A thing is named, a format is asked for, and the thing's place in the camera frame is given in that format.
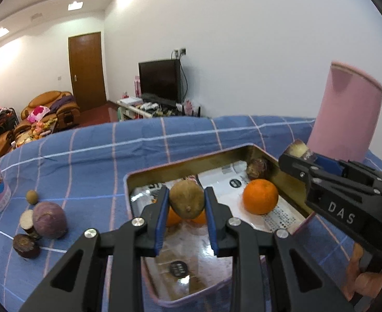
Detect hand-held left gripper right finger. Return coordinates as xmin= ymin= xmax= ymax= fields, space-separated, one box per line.
xmin=203 ymin=187 xmax=355 ymax=312

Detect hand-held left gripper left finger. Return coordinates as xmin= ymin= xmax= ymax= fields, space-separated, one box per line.
xmin=17 ymin=185 xmax=170 ymax=312

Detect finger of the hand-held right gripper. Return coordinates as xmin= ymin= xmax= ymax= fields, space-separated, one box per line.
xmin=316 ymin=154 xmax=382 ymax=186
xmin=278 ymin=152 xmax=382 ymax=199

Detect purple cut sugarcane piece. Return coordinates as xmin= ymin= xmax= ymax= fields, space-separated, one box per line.
xmin=284 ymin=139 xmax=318 ymax=161

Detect dark brown taro root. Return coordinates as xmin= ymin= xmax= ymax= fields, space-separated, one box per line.
xmin=246 ymin=158 xmax=271 ymax=180
xmin=12 ymin=233 xmax=41 ymax=260

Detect pink tin box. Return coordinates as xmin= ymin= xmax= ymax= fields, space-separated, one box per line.
xmin=124 ymin=143 xmax=315 ymax=306

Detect large purple sweet potato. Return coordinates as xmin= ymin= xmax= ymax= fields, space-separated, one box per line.
xmin=32 ymin=201 xmax=69 ymax=239

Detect cut taro piece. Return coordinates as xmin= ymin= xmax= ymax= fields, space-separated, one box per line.
xmin=20 ymin=210 xmax=42 ymax=239

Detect person's right hand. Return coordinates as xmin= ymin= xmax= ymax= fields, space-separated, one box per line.
xmin=343 ymin=243 xmax=382 ymax=303

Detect printed paper leaflet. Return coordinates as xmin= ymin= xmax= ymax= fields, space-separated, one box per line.
xmin=131 ymin=160 xmax=305 ymax=300

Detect pink electric kettle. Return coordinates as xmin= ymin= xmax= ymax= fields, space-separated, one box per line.
xmin=307 ymin=60 xmax=382 ymax=163

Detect blue plaid tablecloth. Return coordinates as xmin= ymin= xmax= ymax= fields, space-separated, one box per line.
xmin=0 ymin=114 xmax=382 ymax=312

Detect white television stand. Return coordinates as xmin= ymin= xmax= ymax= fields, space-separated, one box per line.
xmin=116 ymin=99 xmax=179 ymax=122

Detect white pink plastic bag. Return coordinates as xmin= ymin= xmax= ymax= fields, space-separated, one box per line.
xmin=183 ymin=99 xmax=200 ymax=116

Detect black flat television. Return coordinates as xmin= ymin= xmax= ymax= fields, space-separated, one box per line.
xmin=138 ymin=59 xmax=182 ymax=104

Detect cluttered coffee table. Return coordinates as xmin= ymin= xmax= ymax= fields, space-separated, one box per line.
xmin=14 ymin=120 xmax=57 ymax=147

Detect purple blanket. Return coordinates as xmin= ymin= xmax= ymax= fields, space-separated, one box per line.
xmin=50 ymin=95 xmax=73 ymax=113

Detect orange leather armchair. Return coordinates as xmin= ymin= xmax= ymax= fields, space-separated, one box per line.
xmin=20 ymin=91 xmax=81 ymax=131

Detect pink floral cushion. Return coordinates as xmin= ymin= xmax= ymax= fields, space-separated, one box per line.
xmin=29 ymin=106 xmax=50 ymax=122

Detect brown wooden door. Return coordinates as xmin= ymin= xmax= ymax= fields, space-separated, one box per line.
xmin=68 ymin=32 xmax=108 ymax=113

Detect black chairs with clothes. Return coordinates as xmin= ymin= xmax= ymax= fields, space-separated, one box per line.
xmin=0 ymin=104 xmax=19 ymax=137

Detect black television cable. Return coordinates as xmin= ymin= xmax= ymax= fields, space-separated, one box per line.
xmin=180 ymin=55 xmax=189 ymax=101

